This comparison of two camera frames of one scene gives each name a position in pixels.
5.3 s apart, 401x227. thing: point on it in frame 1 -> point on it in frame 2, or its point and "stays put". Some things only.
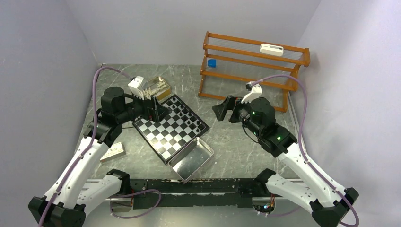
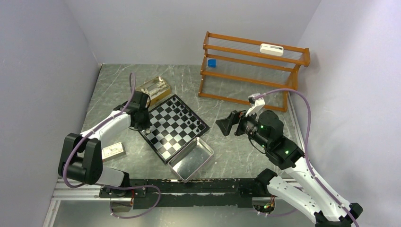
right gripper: [231, 102] -> [225, 124]
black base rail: [173, 193] stays put
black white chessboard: [175, 132] stays put
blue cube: [212, 63] stays put
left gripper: [159, 111] -> [145, 125]
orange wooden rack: [229, 63] stays put
